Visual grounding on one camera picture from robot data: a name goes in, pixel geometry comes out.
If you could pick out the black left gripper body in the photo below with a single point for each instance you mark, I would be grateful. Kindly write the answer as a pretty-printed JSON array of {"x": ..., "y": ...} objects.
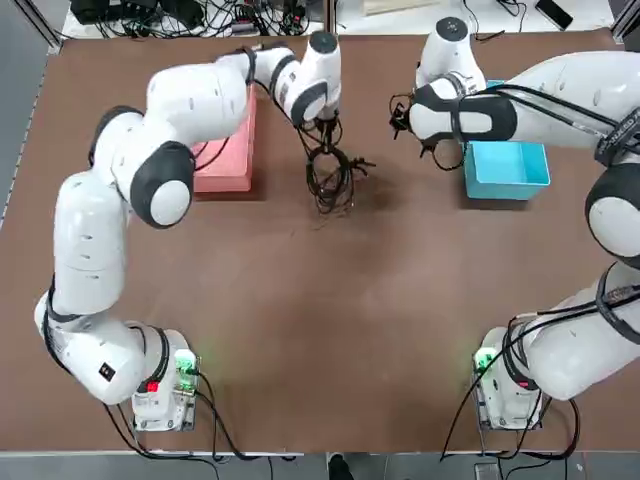
[{"x": 330, "y": 124}]

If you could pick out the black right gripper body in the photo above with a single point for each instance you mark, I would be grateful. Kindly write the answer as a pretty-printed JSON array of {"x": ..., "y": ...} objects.
[{"x": 404, "y": 117}]

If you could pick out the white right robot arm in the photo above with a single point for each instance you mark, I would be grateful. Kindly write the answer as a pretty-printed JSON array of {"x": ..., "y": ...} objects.
[{"x": 550, "y": 90}]

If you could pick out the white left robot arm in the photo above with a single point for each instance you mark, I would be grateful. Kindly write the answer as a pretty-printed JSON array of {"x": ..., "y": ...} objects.
[{"x": 90, "y": 250}]

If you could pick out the pink plastic box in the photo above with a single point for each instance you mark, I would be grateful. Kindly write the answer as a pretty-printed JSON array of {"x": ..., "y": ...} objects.
[{"x": 230, "y": 170}]

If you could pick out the blue plastic box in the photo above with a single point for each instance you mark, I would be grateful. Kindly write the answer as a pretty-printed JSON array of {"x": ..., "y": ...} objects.
[{"x": 510, "y": 170}]

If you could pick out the black electronics box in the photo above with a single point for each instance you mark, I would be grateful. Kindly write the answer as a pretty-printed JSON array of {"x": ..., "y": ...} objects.
[{"x": 92, "y": 11}]

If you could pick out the small grey box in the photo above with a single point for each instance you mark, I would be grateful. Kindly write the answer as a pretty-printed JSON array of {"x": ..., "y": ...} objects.
[{"x": 486, "y": 471}]

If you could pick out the person's black shoe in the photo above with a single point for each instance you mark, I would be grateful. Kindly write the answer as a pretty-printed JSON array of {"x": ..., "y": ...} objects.
[{"x": 341, "y": 467}]

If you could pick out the aluminium post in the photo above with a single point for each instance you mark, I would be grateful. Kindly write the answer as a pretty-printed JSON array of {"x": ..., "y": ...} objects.
[{"x": 330, "y": 15}]

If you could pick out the aluminium frame rail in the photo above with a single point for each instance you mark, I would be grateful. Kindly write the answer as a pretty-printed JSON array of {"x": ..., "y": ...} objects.
[
  {"x": 50, "y": 25},
  {"x": 627, "y": 22}
]

